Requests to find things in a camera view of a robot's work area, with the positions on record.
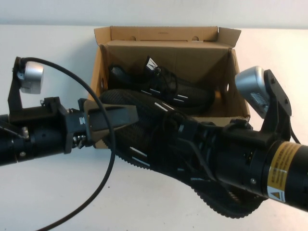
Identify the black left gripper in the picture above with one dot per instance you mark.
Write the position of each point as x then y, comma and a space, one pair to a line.
50, 137

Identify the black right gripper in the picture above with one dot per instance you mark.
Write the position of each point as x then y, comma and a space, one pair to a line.
231, 156

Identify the black knit sneaker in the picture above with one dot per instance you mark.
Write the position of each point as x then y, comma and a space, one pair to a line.
144, 134
192, 96

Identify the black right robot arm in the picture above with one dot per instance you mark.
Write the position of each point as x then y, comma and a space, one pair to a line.
284, 173

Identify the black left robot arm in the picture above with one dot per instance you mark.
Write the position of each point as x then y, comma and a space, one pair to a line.
12, 149

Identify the brown cardboard shoe box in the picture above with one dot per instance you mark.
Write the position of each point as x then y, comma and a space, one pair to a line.
168, 48

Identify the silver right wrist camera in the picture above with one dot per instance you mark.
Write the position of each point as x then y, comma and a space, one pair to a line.
250, 79

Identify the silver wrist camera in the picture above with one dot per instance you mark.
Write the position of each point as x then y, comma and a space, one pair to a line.
33, 72
250, 79

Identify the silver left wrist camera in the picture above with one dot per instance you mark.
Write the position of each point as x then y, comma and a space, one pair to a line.
33, 72

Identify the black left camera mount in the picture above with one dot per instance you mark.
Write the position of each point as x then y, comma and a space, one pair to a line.
14, 101

